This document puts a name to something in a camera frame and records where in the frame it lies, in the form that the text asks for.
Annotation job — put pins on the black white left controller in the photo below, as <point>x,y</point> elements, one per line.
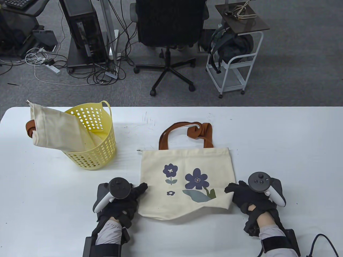
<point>119,187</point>

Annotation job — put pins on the black left wrist band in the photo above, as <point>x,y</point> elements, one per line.
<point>104,250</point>

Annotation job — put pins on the cream tote bag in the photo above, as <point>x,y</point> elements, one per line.
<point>59,128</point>

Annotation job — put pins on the person's left hand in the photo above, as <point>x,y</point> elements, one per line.
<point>126,207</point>

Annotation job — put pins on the person's left forearm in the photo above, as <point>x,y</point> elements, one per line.
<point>107,230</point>

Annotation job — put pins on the black right wrist band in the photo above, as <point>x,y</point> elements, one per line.
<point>278,245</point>

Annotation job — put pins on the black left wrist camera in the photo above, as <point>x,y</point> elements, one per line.
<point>126,235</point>

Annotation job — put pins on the white power strip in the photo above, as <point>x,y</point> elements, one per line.
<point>53,69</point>

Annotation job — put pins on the black keyboard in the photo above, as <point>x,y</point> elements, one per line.
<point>16,3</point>

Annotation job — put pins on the black computer tower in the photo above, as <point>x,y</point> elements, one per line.
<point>83,26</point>

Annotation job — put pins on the flower print canvas bag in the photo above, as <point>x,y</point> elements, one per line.
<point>160,203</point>

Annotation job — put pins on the black white controller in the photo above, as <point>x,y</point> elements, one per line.
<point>119,187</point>
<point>260,181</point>

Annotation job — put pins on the person's right hand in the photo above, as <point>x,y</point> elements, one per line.
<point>245,196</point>

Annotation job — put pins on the white rolling cart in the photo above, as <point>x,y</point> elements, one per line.
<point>249,25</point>

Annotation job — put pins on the aluminium floor post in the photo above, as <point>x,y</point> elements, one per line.
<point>108,26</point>

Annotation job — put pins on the yellow plastic basket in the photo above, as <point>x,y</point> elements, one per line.
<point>104,150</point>

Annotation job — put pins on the black white right controller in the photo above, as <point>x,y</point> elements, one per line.
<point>260,181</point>

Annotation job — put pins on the black office chair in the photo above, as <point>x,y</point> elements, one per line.
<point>168,21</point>

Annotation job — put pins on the black backpack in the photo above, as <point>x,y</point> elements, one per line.
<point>235,45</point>

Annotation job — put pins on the black wrist band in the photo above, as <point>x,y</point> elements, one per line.
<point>278,245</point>
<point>104,250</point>

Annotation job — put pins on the black standing desk frame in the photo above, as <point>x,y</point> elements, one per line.
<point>21,26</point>

